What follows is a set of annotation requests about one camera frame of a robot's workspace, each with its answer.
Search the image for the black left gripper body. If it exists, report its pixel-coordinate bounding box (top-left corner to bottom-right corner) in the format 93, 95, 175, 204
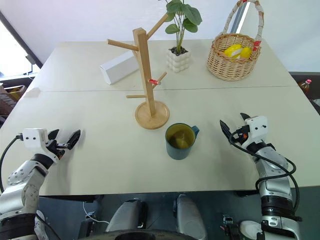
48, 139, 71, 159

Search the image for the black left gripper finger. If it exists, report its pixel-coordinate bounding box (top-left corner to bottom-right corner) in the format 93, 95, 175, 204
65, 129, 82, 151
47, 128, 60, 141

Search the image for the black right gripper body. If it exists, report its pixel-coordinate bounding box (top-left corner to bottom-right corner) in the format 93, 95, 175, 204
230, 126, 251, 148

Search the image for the teal mug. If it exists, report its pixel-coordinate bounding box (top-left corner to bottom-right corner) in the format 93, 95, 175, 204
164, 122, 201, 161

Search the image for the wooden mug tree stand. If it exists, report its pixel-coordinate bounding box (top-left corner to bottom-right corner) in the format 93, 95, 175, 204
107, 12, 171, 130

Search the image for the brown cardboard box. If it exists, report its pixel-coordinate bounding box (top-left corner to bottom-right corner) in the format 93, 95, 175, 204
0, 83, 28, 116

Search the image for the small yellow fruit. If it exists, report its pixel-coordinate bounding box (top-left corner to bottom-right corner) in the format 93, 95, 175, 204
239, 46, 253, 60

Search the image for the large yellow fruit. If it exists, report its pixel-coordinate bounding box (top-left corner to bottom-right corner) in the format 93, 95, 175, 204
222, 43, 244, 60

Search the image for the bottle with red cap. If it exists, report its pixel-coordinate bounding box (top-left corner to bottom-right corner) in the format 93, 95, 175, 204
297, 79, 314, 95

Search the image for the white bubble plant pot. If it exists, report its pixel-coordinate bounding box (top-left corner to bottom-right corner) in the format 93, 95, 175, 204
166, 46, 194, 74

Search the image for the white rectangular box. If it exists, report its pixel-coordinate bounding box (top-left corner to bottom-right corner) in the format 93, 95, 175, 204
99, 50, 141, 86

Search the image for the grey robot left leg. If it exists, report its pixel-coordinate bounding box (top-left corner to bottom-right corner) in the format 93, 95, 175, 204
105, 198, 149, 233

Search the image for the grey robot leg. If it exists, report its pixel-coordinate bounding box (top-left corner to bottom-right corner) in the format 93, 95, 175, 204
173, 193, 209, 240
105, 198, 149, 233

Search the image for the grey robot right leg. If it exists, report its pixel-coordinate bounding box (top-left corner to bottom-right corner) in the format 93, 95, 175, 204
173, 193, 209, 240

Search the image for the green leafy plant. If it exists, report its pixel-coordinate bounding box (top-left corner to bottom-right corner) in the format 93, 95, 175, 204
158, 0, 203, 55

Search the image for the dark round robot torso rim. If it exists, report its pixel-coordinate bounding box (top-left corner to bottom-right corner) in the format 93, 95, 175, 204
99, 228, 201, 240

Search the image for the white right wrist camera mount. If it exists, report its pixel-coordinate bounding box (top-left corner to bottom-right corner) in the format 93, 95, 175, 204
241, 115, 269, 151

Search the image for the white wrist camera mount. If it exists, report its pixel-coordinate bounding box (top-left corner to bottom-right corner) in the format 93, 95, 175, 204
241, 115, 269, 151
22, 128, 64, 164

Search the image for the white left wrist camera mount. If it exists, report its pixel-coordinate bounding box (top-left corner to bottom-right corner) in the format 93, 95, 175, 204
22, 128, 64, 164

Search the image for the wicker basket with handle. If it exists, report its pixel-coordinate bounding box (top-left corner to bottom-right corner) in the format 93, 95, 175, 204
206, 0, 265, 82

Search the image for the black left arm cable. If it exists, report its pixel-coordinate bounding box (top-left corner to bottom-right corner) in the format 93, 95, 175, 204
0, 134, 25, 194

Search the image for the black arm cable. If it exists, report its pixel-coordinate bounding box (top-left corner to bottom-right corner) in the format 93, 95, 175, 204
228, 129, 301, 222
0, 134, 25, 194

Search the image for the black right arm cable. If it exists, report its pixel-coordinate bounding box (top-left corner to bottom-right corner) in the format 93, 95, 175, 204
228, 129, 301, 222

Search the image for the thin white cable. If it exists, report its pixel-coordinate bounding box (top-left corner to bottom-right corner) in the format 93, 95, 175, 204
82, 200, 111, 225

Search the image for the black diagonal frame bar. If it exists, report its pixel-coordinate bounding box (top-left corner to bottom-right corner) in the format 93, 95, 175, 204
0, 10, 44, 69

